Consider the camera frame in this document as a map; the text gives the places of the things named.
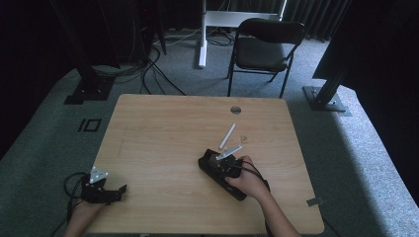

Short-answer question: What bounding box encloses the bundle of black floor cables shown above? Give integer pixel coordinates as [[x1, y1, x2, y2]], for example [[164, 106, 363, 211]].
[[91, 19, 188, 97]]

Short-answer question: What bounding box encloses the black metal stand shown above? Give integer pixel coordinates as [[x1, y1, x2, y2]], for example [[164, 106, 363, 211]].
[[301, 0, 352, 118], [48, 0, 116, 106]]

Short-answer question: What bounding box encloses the white floor cable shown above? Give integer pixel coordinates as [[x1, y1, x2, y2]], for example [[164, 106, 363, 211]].
[[153, 27, 203, 47]]

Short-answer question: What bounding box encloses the black folding chair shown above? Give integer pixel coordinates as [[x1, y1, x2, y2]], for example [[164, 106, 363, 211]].
[[226, 17, 307, 99]]

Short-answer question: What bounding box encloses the person's left hand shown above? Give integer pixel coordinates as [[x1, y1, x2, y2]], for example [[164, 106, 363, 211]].
[[70, 199, 107, 226]]

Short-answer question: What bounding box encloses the white desk frame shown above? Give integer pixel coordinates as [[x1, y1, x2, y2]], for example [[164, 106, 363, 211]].
[[197, 0, 289, 69]]

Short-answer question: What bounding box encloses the hand-held gripper cable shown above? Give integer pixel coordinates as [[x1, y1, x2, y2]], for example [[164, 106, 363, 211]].
[[48, 171, 89, 237], [237, 160, 275, 237]]

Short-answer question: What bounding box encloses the dark curtain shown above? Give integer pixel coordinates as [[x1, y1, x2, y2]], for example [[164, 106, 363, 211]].
[[282, 0, 352, 42]]

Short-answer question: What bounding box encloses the white pen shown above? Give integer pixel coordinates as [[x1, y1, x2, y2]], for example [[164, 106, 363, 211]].
[[218, 122, 237, 151]]

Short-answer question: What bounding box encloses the person's right hand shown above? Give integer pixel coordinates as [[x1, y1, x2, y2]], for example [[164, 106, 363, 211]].
[[224, 155, 271, 200]]

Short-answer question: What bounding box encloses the grey tape piece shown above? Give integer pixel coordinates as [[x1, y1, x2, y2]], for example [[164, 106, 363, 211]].
[[305, 196, 326, 207]]

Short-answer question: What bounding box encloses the right hand-held gripper cable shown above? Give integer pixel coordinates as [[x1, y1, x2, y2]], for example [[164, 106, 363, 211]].
[[237, 160, 275, 237]]

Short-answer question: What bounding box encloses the black mesh pencil case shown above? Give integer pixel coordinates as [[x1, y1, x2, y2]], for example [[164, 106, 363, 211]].
[[197, 148, 248, 202]]

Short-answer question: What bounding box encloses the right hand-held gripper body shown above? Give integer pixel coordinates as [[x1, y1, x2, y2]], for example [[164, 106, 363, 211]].
[[210, 145, 245, 180]]

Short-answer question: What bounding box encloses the left hand-held gripper cable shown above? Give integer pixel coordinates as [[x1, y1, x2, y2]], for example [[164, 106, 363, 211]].
[[48, 171, 89, 237]]

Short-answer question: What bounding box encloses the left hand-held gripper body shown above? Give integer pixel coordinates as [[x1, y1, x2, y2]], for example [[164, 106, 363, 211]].
[[80, 166, 115, 204]]

